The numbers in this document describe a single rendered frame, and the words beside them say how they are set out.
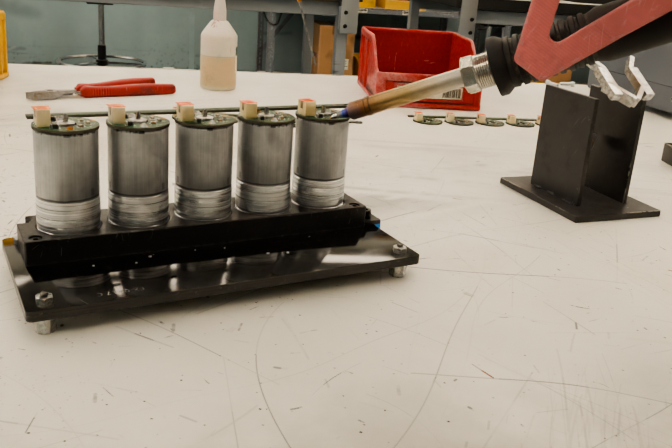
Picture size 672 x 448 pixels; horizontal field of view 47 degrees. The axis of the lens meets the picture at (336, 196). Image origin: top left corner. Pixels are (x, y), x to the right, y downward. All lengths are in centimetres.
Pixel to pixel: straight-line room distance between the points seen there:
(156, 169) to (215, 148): 3
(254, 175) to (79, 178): 7
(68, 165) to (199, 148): 5
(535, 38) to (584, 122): 15
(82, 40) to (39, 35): 24
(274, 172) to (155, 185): 5
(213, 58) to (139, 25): 408
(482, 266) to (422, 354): 9
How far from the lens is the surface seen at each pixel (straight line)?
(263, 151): 33
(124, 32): 481
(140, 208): 32
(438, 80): 33
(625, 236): 44
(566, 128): 47
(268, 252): 32
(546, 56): 31
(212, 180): 33
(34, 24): 484
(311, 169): 35
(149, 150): 31
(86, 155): 31
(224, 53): 73
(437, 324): 30
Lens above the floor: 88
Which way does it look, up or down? 18 degrees down
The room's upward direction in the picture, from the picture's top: 4 degrees clockwise
